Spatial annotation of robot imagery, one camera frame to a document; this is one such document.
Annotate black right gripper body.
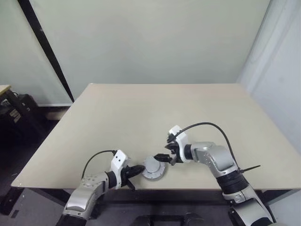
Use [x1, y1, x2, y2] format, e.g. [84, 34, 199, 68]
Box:
[172, 143, 185, 165]

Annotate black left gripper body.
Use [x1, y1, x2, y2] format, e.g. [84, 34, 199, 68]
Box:
[120, 164, 133, 187]

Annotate silver motor housing copper coils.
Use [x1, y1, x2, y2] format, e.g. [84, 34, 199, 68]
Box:
[141, 161, 166, 182]

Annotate dark rounded shape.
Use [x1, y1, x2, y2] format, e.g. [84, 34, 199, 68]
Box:
[184, 211, 206, 226]

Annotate black equipment case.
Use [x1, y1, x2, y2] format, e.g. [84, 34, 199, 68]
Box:
[0, 93, 47, 134]

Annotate beige side table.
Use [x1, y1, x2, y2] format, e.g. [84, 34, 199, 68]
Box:
[0, 84, 12, 97]

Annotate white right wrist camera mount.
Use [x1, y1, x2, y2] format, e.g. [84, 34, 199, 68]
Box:
[167, 125, 192, 164]

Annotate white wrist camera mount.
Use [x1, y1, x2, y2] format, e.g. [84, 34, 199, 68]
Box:
[110, 149, 130, 190]
[167, 125, 192, 164]

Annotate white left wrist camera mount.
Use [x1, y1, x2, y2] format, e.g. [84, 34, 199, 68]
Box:
[110, 149, 130, 190]

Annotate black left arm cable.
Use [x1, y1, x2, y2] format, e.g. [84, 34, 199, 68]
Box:
[80, 150, 118, 180]

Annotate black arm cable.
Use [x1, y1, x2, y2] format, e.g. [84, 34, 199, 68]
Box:
[175, 121, 243, 174]
[80, 150, 118, 180]

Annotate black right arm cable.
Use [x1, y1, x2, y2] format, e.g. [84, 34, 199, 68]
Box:
[175, 121, 243, 174]

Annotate black cable tie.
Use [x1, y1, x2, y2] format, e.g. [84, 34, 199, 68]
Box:
[238, 164, 261, 174]

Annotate black table frame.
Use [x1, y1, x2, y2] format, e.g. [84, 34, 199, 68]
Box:
[21, 187, 301, 212]

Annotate black diagonal wall strip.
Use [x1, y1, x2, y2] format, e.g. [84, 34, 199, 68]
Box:
[17, 0, 75, 104]

